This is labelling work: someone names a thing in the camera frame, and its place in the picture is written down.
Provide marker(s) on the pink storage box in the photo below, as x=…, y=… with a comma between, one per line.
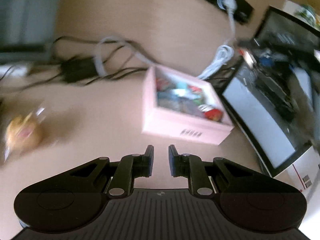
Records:
x=174, y=104

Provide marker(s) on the glass-sided computer case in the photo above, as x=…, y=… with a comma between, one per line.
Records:
x=273, y=95

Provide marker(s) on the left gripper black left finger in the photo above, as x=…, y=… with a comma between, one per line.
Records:
x=128, y=169

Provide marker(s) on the black power adapter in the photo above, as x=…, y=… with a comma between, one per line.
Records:
x=77, y=69

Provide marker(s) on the packaged yellow bun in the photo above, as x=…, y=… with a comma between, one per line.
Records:
x=23, y=133

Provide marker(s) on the red round snack tin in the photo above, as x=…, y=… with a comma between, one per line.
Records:
x=214, y=115

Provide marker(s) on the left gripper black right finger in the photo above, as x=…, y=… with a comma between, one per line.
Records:
x=191, y=167

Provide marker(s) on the computer monitor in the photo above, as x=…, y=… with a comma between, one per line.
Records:
x=27, y=29

